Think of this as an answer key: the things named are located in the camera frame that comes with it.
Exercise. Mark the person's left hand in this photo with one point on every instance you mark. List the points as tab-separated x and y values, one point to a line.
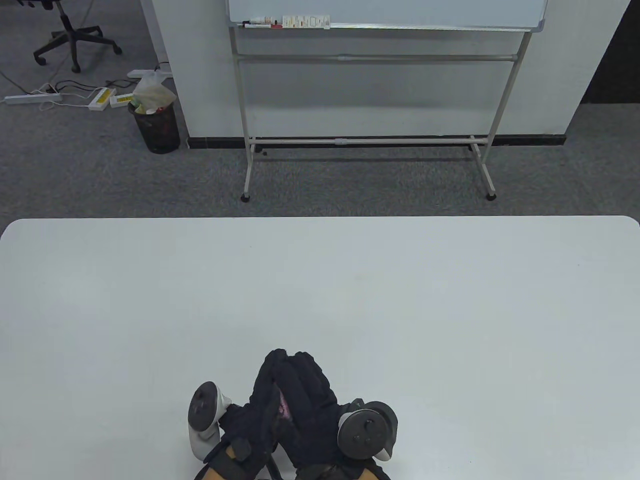
260	415

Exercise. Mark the white power strip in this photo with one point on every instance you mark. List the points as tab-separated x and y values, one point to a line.
30	98

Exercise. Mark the white box with yellow label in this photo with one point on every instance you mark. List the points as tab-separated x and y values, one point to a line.
101	98
121	100

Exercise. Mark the white marker pen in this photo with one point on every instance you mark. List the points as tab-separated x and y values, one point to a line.
261	21

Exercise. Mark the white whiteboard eraser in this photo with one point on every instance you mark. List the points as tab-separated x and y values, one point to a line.
306	22

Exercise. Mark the person's right hand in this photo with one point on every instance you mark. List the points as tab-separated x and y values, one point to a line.
312	415

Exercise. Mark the person's left forearm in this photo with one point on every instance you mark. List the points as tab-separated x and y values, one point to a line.
220	467

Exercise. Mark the white plastic bag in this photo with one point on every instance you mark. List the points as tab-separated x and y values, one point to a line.
152	92

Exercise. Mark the dark grey tracking controller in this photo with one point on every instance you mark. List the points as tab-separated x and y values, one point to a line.
202	407
365	432

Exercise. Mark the black office chair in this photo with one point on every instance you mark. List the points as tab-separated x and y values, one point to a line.
75	37

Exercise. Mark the white pink-edged dish cloth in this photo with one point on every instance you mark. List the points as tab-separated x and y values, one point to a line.
285	410

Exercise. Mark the whiteboard on metal stand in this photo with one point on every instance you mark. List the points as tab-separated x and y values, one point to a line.
400	10

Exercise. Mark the black mesh waste bin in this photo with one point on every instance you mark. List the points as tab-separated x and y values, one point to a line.
160	130

